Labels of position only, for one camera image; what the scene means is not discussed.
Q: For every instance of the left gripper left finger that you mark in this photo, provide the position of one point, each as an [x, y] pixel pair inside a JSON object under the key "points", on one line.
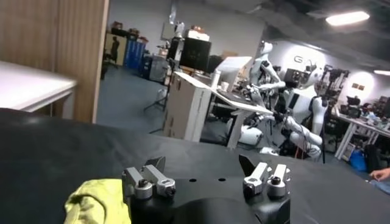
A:
{"points": [[143, 182]]}

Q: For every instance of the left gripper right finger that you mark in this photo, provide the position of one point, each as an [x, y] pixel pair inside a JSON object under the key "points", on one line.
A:
{"points": [[265, 179]]}

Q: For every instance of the yellow-green t-shirt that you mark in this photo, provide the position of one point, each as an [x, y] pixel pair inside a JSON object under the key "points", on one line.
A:
{"points": [[97, 201]]}

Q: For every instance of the white rounded robot base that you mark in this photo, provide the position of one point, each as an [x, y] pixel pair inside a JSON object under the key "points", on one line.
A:
{"points": [[251, 135]]}

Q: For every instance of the person's bare hand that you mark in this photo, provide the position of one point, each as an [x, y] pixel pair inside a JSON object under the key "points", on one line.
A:
{"points": [[381, 174]]}

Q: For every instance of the white standing desk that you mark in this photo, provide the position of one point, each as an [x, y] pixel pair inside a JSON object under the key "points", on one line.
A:
{"points": [[240, 109]]}

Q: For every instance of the white humanoid robot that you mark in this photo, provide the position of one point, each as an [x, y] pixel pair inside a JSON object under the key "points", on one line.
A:
{"points": [[265, 70], [301, 103]]}

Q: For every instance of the tall white cardboard box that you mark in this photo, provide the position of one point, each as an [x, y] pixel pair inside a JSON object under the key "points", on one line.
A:
{"points": [[186, 109]]}

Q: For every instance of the blue bag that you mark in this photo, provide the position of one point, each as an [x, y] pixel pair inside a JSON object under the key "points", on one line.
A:
{"points": [[358, 159]]}

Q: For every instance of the white cup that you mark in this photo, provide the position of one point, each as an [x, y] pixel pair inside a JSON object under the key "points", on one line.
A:
{"points": [[224, 86]]}

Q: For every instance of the cluttered white desk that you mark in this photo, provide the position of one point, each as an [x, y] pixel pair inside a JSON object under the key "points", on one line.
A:
{"points": [[359, 128]]}

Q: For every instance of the white bottle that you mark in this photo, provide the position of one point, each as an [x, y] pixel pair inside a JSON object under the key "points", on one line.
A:
{"points": [[215, 79]]}

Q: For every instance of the white curved panel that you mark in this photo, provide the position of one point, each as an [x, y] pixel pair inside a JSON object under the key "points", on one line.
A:
{"points": [[233, 68]]}

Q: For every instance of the blue jeans leg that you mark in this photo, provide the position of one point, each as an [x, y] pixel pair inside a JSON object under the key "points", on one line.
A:
{"points": [[382, 186]]}

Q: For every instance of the blue cabinet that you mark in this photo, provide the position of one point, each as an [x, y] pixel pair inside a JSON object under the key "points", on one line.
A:
{"points": [[134, 54]]}

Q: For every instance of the black monitor on stand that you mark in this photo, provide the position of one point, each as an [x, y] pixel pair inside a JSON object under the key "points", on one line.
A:
{"points": [[195, 53]]}

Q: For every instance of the white table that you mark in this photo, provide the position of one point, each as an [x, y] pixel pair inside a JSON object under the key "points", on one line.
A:
{"points": [[30, 88]]}

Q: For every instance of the ceiling light panel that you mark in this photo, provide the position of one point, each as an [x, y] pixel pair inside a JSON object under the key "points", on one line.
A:
{"points": [[347, 18]]}

